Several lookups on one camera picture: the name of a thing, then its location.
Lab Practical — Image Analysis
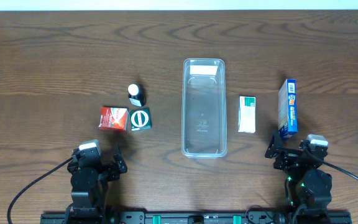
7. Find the blue medicine box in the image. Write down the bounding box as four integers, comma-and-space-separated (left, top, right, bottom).
278, 79, 298, 140

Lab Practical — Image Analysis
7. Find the green Zam-Buk box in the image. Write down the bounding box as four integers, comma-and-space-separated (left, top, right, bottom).
130, 108, 152, 131

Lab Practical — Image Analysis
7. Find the dark bottle white cap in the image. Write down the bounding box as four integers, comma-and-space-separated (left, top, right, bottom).
127, 83, 146, 107

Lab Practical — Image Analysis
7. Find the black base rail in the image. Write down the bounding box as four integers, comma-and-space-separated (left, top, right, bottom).
40, 210, 352, 224

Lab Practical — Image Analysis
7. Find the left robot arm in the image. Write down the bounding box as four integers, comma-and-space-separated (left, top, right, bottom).
67, 139, 127, 220

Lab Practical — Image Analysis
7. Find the clear plastic container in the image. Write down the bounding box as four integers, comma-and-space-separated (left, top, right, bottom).
181, 58, 227, 159

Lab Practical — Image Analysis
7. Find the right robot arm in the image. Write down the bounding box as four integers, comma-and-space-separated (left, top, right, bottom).
265, 131, 332, 223

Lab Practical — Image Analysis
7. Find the red Panadol box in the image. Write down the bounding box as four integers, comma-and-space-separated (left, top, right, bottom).
98, 106, 129, 131

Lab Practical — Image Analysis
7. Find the white green medicine box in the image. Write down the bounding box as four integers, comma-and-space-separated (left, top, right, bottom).
238, 96, 256, 133

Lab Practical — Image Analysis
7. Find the left black cable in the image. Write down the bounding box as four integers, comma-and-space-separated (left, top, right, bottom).
7, 157, 74, 224

